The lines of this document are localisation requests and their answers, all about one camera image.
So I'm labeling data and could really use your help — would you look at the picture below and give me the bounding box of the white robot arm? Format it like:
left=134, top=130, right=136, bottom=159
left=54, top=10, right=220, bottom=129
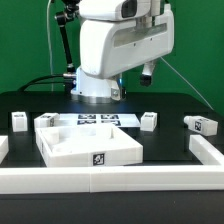
left=71, top=0, right=174, bottom=103

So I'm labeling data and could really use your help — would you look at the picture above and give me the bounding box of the black cable bundle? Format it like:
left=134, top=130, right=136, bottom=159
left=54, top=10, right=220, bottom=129
left=17, top=74, right=73, bottom=93

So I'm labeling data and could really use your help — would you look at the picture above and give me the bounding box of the white left fence bar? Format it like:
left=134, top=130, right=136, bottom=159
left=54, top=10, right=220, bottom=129
left=0, top=136, right=9, bottom=164

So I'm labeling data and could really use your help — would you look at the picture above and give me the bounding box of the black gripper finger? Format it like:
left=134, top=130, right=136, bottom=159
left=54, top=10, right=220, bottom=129
left=140, top=61, right=155, bottom=87

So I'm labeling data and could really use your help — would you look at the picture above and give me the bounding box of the white fence bar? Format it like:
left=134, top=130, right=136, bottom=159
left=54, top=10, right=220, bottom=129
left=189, top=135, right=224, bottom=166
left=0, top=165, right=224, bottom=195
left=0, top=136, right=9, bottom=164

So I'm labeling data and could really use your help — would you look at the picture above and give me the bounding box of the thin white cable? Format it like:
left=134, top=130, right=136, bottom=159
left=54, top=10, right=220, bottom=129
left=46, top=0, right=55, bottom=92

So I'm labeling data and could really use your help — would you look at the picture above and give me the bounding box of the white sheet with tags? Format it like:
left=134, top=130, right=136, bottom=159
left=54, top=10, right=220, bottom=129
left=55, top=113, right=140, bottom=127

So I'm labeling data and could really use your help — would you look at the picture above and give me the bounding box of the white square table top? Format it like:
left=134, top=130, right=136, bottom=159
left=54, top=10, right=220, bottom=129
left=36, top=124, right=143, bottom=167

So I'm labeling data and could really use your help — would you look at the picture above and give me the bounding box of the white front fence bar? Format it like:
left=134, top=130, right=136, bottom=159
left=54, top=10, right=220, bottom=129
left=0, top=165, right=224, bottom=195

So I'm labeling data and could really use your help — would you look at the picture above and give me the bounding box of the white right fence bar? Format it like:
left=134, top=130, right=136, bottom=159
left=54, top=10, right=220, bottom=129
left=189, top=135, right=224, bottom=166

